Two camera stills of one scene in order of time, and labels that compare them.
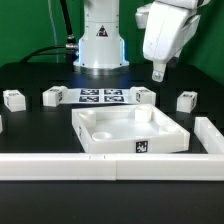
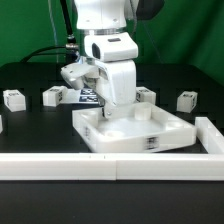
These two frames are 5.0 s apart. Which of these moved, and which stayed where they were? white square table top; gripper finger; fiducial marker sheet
Moved: white square table top; gripper finger
Stayed: fiducial marker sheet
